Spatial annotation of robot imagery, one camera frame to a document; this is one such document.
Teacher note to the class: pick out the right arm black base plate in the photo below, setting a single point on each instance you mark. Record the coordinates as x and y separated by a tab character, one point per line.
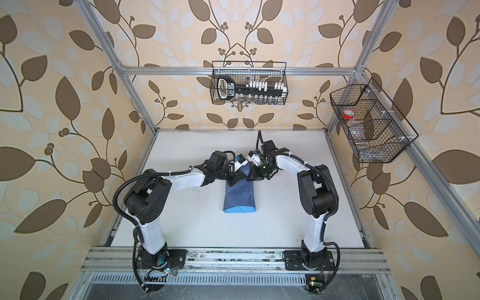
303	260

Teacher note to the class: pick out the black wire basket wall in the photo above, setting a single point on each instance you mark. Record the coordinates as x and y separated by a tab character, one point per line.
270	71
379	131

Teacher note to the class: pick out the aluminium front rail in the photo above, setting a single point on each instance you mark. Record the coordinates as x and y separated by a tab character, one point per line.
242	260

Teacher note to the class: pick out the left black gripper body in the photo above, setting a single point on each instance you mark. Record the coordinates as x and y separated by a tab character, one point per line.
224	174

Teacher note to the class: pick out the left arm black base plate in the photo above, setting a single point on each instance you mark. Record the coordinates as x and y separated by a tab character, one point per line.
170	258

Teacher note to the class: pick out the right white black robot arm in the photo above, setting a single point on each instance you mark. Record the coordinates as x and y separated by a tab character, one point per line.
317	193

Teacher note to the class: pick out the light blue wrapping paper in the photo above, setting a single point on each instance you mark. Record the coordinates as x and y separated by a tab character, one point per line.
239	195

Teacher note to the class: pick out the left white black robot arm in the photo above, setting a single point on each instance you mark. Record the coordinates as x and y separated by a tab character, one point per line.
142	199

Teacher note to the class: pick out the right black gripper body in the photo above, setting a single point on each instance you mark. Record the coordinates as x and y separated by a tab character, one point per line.
262	172

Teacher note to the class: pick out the black wire basket right wall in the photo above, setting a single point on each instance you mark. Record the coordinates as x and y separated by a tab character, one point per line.
379	131

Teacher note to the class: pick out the black socket wrench set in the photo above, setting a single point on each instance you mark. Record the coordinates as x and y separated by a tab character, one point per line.
229	89

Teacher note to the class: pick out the red capped clear container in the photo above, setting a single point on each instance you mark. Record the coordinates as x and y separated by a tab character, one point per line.
348	114

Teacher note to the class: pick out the black wire basket back wall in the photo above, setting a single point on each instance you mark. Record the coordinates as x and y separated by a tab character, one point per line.
270	71

